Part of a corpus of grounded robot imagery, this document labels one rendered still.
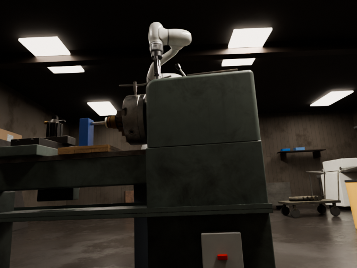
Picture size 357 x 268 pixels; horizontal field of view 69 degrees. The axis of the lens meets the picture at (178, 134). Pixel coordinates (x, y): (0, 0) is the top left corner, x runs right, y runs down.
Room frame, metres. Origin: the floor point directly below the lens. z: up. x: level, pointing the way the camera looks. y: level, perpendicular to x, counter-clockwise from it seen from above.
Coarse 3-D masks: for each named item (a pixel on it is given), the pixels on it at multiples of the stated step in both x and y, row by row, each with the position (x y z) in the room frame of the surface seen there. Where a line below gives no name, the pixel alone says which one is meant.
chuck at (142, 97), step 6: (144, 96) 1.49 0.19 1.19; (138, 102) 1.45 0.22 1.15; (144, 102) 1.48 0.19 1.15; (138, 108) 1.44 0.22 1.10; (144, 108) 1.48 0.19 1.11; (138, 114) 1.44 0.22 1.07; (144, 114) 1.48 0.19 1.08; (138, 120) 1.45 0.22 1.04; (144, 120) 1.47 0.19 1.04; (138, 126) 1.46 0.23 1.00; (144, 126) 1.47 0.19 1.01; (144, 132) 1.48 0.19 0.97; (144, 138) 1.52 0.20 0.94
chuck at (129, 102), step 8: (128, 96) 1.51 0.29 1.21; (136, 96) 1.49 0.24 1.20; (128, 104) 1.46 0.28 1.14; (136, 104) 1.45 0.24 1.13; (128, 112) 1.45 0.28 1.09; (136, 112) 1.44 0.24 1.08; (128, 120) 1.45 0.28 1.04; (136, 120) 1.45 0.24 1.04; (128, 128) 1.47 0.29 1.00; (136, 128) 1.47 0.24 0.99; (128, 136) 1.51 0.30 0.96; (136, 136) 1.50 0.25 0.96; (136, 144) 1.59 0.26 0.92; (144, 144) 1.60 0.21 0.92
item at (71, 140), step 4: (60, 136) 1.70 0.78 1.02; (64, 136) 1.69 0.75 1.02; (68, 136) 1.69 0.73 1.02; (52, 140) 1.70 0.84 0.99; (56, 140) 1.70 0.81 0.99; (60, 140) 1.70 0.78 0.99; (64, 140) 1.69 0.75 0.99; (68, 140) 1.70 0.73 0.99; (72, 140) 1.75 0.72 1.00; (68, 144) 1.74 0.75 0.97; (72, 144) 1.75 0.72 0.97
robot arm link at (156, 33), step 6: (150, 24) 1.57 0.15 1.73; (156, 24) 1.55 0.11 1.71; (150, 30) 1.56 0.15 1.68; (156, 30) 1.55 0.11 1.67; (162, 30) 1.56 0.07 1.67; (150, 36) 1.56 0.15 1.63; (156, 36) 1.55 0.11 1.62; (162, 36) 1.56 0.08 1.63; (150, 42) 1.57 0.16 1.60; (162, 42) 1.58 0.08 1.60
